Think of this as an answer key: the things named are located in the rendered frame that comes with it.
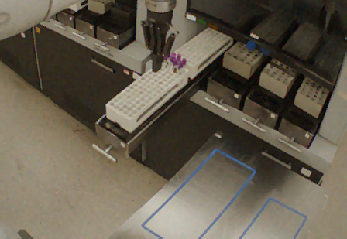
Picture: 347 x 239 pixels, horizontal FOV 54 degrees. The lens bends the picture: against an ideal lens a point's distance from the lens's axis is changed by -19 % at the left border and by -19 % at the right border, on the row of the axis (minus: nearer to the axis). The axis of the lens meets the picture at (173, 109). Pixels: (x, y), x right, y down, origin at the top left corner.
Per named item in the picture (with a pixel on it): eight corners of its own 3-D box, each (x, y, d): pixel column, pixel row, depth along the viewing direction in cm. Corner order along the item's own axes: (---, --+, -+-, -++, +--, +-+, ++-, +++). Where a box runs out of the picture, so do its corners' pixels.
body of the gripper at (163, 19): (140, 7, 109) (139, 32, 115) (163, 15, 105) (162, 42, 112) (156, -2, 113) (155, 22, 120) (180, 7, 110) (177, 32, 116)
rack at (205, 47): (211, 35, 161) (213, 24, 157) (233, 46, 157) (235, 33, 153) (167, 69, 143) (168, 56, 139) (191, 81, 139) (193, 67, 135)
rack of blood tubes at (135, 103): (164, 72, 142) (165, 58, 138) (188, 84, 138) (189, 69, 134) (105, 120, 124) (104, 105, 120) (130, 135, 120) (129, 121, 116)
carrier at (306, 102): (319, 115, 128) (324, 104, 124) (317, 118, 127) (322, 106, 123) (294, 100, 133) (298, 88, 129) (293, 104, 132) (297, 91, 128)
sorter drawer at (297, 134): (324, 52, 175) (328, 38, 168) (345, 64, 169) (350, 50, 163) (272, 139, 131) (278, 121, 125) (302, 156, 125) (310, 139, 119)
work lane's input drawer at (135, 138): (211, 43, 169) (213, 26, 162) (238, 56, 163) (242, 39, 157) (87, 145, 125) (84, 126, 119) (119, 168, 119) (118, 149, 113)
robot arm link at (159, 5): (164, 1, 101) (163, 18, 105) (183, -9, 106) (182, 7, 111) (138, -8, 104) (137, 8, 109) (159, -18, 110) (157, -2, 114)
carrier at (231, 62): (252, 77, 140) (254, 64, 136) (249, 80, 139) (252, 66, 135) (224, 63, 145) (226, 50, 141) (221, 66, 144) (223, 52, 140)
